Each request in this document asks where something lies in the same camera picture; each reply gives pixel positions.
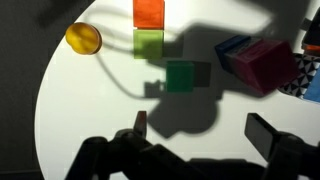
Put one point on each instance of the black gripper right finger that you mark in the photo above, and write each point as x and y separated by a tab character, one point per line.
261	134

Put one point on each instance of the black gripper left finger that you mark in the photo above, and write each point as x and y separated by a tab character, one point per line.
140	125

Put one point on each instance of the dark green block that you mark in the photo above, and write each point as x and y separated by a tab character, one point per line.
183	76

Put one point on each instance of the pink block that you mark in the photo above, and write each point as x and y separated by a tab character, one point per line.
264	65

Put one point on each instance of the light green block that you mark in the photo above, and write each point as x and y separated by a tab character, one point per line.
148	44

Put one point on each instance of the blue block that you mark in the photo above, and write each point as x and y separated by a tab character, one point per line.
229	44

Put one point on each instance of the yellow round block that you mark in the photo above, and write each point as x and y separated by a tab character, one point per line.
83	38

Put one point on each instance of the orange block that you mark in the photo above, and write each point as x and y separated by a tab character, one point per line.
148	14

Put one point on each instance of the round white table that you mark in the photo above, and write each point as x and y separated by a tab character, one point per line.
97	95

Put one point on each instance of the black white patterned cube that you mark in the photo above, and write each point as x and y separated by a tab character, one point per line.
308	66

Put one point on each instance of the colorful patterned cube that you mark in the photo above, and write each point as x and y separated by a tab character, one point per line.
311	47

